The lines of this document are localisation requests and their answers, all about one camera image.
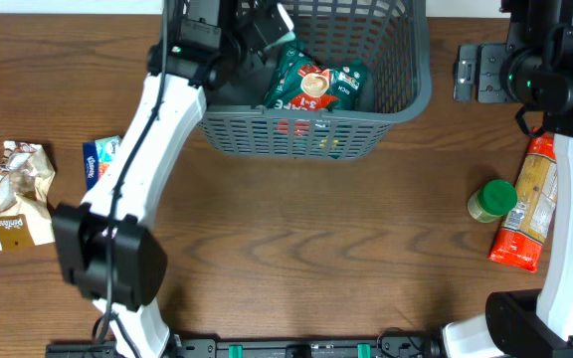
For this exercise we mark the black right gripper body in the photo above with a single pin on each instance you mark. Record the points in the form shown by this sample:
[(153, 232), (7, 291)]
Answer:
[(473, 73)]

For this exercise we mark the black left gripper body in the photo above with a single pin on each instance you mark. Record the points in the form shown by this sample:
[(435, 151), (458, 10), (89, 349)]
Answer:
[(249, 62)]

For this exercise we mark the green coffee mix bag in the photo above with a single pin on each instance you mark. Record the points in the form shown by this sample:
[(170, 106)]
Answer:
[(300, 82)]

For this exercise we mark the Kleenex tissue multipack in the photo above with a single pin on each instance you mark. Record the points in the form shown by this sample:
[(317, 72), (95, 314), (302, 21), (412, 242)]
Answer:
[(98, 154)]

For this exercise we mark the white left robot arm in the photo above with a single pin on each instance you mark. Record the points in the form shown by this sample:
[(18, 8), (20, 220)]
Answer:
[(105, 245)]

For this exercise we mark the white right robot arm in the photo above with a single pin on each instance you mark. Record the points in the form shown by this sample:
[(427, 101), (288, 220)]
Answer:
[(534, 68)]

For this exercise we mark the grey plastic basket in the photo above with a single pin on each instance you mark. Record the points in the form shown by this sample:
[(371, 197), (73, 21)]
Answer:
[(390, 38)]

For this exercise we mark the green lid jar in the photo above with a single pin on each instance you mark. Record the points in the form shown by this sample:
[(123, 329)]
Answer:
[(492, 201)]

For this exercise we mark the orange pasta packet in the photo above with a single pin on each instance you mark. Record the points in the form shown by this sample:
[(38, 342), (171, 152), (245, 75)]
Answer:
[(520, 238)]

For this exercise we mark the beige brown snack bag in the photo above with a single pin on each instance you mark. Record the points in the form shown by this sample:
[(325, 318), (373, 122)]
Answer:
[(26, 175)]

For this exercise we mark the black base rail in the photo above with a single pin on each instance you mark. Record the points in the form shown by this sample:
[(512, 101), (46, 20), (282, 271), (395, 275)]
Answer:
[(266, 348)]

